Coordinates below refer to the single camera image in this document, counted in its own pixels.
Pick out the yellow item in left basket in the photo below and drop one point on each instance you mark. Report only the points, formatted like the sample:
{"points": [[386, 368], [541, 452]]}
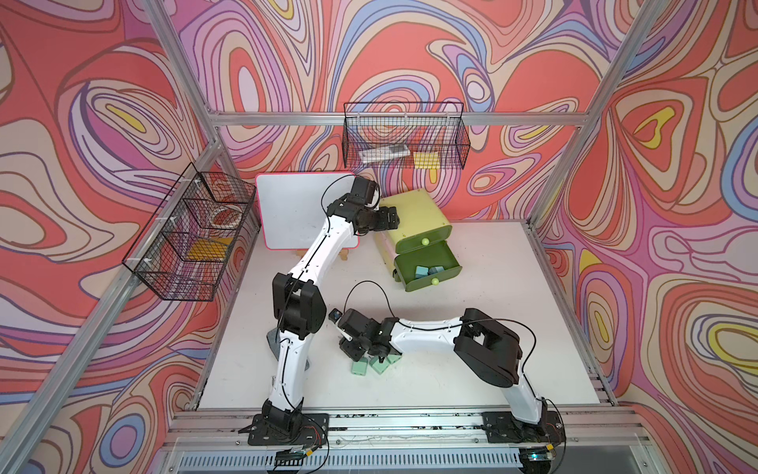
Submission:
{"points": [[208, 249]]}

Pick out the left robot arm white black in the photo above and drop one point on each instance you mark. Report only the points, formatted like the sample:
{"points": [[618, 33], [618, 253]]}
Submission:
{"points": [[299, 305]]}

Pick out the yellow block in back basket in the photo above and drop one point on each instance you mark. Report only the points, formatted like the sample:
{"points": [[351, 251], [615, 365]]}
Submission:
{"points": [[426, 160]]}

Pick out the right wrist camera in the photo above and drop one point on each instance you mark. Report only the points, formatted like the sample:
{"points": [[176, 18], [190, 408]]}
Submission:
{"points": [[351, 323]]}

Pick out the yellow green drawer cabinet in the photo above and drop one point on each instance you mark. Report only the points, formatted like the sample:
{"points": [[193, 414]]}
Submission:
{"points": [[417, 210]]}

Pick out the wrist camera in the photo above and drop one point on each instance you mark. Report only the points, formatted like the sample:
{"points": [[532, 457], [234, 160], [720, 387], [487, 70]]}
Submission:
{"points": [[351, 323], [364, 192]]}

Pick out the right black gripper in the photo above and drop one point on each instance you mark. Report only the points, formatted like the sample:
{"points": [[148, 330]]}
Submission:
{"points": [[346, 348]]}

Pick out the black wire basket left wall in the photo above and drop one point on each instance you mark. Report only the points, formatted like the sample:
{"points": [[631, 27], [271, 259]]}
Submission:
{"points": [[200, 204]]}

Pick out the pink framed whiteboard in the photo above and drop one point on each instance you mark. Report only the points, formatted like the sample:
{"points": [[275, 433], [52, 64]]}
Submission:
{"points": [[292, 205]]}

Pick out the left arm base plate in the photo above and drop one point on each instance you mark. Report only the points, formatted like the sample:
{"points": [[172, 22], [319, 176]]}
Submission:
{"points": [[290, 430]]}

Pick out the grey box in back basket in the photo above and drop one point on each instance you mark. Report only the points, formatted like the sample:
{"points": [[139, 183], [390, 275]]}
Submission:
{"points": [[384, 153]]}

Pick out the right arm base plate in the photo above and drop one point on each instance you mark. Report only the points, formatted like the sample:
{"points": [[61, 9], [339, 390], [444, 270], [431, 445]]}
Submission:
{"points": [[503, 428]]}

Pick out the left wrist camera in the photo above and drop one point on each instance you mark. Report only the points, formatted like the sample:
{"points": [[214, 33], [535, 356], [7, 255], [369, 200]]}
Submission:
{"points": [[364, 192]]}

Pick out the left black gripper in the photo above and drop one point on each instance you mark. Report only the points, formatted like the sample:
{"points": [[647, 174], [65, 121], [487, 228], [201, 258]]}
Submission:
{"points": [[382, 223]]}

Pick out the black wire basket wall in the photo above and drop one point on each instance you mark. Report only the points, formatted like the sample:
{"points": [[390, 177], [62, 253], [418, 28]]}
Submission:
{"points": [[200, 204], [422, 126]]}

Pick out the aluminium frame rail front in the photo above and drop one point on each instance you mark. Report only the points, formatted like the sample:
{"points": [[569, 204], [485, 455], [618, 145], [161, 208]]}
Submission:
{"points": [[600, 439]]}

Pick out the green top drawer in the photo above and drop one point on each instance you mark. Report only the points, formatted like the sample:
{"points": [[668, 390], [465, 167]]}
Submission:
{"points": [[410, 240]]}

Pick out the green circuit board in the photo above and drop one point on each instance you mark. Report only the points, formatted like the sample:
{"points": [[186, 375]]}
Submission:
{"points": [[290, 458]]}

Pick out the black wire basket back wall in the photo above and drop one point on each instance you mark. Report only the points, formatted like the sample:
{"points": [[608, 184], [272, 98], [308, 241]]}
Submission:
{"points": [[422, 126]]}

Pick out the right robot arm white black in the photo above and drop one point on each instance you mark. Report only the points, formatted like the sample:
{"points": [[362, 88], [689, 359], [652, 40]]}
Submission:
{"points": [[490, 350]]}

